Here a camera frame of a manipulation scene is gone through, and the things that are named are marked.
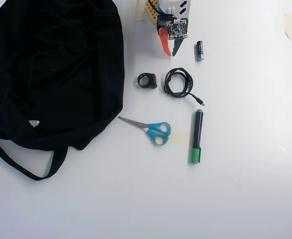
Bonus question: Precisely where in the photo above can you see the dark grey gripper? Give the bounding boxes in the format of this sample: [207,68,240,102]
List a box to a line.
[156,13,185,58]

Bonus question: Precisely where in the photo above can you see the black usb cable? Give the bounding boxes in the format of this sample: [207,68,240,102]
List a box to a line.
[163,67,206,107]

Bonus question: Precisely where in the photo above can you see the black cloth bag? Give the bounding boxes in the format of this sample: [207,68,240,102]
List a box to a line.
[0,0,126,182]

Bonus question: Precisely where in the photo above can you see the dark cylindrical battery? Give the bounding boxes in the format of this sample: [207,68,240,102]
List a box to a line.
[195,40,206,62]

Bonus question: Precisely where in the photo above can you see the yellow perforated base block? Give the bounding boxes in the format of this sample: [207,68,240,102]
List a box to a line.
[144,0,160,25]

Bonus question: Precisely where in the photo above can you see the long beige tape strip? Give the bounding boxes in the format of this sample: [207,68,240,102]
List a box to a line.
[133,0,146,21]

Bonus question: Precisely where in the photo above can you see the green and black marker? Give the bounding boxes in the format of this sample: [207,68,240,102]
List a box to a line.
[189,109,204,164]

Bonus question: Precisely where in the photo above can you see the short beige tape strip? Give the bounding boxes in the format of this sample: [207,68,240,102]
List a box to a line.
[168,132,191,147]

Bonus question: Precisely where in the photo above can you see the beige tape strip torn end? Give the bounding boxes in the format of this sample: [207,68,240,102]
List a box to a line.
[284,13,292,43]

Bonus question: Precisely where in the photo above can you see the square camera circuit board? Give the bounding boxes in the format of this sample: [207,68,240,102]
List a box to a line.
[164,19,188,41]

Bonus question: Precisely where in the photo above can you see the blue handled scissors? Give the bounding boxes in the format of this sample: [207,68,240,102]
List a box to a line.
[118,116,171,146]

